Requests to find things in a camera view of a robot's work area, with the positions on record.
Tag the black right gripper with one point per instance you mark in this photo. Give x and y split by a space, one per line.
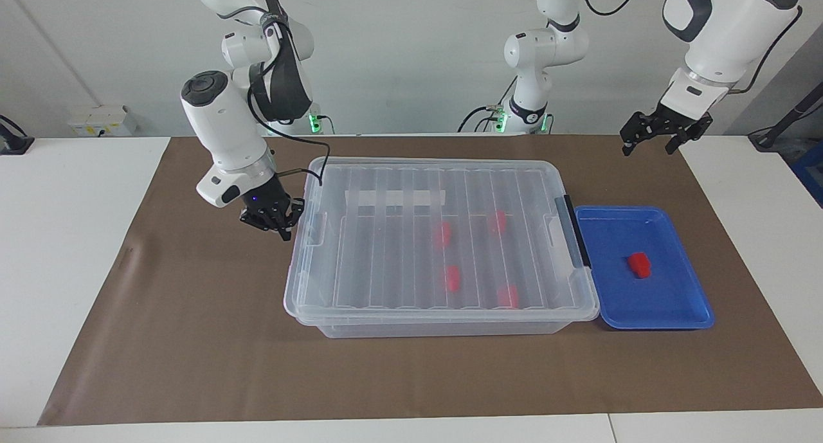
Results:
267 195

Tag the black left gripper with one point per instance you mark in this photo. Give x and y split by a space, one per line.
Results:
675 118

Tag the clear plastic box lid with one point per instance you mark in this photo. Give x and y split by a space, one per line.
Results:
398 263

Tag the red block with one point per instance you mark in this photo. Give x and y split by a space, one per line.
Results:
499 220
508 296
442 235
640 265
452 279

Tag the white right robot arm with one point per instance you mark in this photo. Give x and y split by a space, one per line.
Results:
225 128

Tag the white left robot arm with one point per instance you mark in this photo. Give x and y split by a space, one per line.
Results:
720 31

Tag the black box latch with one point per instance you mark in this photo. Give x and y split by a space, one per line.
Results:
575 234

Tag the blue plastic tray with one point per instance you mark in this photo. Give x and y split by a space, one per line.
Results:
649 301

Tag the clear plastic storage box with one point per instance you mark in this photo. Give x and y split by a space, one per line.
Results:
437 329

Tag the black tripod stand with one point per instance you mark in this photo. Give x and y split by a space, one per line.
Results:
784 121

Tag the brown table mat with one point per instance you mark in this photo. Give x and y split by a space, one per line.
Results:
193 340

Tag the blue crate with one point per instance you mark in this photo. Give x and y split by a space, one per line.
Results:
811 182

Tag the black clamp stand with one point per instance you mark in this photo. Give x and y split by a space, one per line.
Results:
14 141

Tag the white wall socket box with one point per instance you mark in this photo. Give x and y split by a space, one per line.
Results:
103 121

